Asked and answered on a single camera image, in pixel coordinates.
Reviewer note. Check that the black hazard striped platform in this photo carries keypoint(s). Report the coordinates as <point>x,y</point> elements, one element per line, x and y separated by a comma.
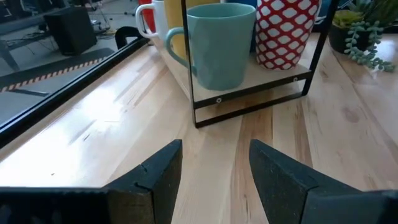
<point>62,67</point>

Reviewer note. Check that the green mug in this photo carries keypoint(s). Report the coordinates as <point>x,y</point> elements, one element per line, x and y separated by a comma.
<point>220,46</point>

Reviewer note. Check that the grey table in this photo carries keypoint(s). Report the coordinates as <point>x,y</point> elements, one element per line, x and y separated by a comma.
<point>18,25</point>

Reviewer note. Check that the succulent plant black pot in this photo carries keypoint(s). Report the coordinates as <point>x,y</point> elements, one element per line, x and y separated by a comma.
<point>345,18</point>

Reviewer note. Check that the black table frame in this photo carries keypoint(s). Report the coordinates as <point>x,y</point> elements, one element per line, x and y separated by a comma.
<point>77,88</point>

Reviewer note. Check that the red white patterned mug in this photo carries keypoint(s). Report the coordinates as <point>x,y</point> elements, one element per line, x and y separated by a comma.
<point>286,31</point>

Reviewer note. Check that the black floor box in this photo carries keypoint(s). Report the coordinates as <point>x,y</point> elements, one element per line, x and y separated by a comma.
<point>70,29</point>

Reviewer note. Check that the black rack wooden shelf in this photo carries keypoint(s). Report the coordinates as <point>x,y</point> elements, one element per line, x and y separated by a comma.
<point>248,91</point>

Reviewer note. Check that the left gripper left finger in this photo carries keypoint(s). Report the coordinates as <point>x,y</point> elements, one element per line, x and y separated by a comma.
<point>161,186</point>

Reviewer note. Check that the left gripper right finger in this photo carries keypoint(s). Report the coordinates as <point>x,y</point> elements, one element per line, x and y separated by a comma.
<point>280,193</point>

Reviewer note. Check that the yellow mug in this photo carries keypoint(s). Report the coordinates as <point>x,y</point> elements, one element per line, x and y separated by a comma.
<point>174,18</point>

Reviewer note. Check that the blue mug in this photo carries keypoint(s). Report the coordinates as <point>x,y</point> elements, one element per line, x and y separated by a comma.
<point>241,2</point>

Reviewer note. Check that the large white mug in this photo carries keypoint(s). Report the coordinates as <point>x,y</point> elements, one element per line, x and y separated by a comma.
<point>158,18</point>

